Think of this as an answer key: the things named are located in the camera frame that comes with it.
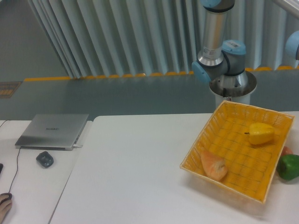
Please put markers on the person's hand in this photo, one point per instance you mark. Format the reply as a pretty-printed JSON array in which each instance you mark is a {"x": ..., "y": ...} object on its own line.
[{"x": 5, "y": 206}]

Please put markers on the second robot arm joint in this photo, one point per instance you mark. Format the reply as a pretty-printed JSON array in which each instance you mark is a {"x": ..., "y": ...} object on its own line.
[{"x": 292, "y": 45}]

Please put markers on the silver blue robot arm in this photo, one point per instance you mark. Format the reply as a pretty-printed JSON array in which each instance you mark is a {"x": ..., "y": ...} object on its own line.
[{"x": 219, "y": 60}]

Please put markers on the triangular bread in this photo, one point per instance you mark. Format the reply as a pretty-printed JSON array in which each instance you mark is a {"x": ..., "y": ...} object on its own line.
[{"x": 213, "y": 165}]

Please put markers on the black computer mouse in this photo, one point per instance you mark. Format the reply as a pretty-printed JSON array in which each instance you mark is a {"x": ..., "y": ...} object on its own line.
[{"x": 9, "y": 196}]

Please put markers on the dark grey small device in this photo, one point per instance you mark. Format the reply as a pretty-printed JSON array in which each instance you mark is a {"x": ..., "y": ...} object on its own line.
[{"x": 45, "y": 159}]

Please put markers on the silver closed laptop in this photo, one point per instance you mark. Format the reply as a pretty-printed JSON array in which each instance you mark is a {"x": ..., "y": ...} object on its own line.
[{"x": 53, "y": 131}]

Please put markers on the white folded partition screen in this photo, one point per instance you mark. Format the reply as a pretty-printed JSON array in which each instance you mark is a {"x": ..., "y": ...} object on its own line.
[{"x": 132, "y": 37}]

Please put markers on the yellow woven basket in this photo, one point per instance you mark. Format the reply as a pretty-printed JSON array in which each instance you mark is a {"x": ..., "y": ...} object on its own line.
[{"x": 250, "y": 167}]

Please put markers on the yellow bell pepper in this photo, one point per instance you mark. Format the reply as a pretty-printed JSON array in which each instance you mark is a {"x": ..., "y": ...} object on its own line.
[{"x": 260, "y": 133}]

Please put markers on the green bell pepper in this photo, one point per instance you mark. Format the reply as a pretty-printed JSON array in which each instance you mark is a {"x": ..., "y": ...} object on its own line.
[{"x": 288, "y": 167}]

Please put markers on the red fruit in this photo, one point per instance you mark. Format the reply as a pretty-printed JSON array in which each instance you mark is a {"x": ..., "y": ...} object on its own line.
[{"x": 286, "y": 151}]

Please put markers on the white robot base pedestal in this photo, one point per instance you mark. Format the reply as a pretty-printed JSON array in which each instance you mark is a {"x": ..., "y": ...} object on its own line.
[{"x": 233, "y": 88}]

